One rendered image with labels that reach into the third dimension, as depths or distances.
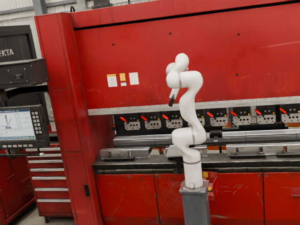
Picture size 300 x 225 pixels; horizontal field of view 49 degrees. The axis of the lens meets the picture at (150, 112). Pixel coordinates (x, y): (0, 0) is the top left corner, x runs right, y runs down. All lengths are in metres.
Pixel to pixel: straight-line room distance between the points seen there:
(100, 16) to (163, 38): 0.58
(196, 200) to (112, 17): 1.68
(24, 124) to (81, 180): 0.81
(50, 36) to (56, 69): 0.29
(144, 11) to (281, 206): 2.07
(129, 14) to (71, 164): 1.48
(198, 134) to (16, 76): 1.51
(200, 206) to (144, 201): 1.06
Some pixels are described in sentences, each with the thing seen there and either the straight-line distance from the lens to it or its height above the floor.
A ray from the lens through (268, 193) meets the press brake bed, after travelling 3.17.
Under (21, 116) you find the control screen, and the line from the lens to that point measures 2.87.
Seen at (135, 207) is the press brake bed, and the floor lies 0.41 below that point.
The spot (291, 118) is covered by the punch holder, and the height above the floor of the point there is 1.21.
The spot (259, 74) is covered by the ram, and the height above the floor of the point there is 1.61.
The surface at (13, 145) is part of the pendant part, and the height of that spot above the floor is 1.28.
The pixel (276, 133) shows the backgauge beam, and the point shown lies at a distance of 3.36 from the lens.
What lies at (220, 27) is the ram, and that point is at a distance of 2.87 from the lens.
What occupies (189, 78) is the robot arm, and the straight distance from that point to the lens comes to 2.05.
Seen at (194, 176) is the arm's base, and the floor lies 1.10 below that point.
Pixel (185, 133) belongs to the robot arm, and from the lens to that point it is 2.17.
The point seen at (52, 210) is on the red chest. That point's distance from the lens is 4.12.
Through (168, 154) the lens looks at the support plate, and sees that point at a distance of 2.92.
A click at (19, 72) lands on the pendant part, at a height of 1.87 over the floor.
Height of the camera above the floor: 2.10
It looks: 14 degrees down
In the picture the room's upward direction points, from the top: 7 degrees counter-clockwise
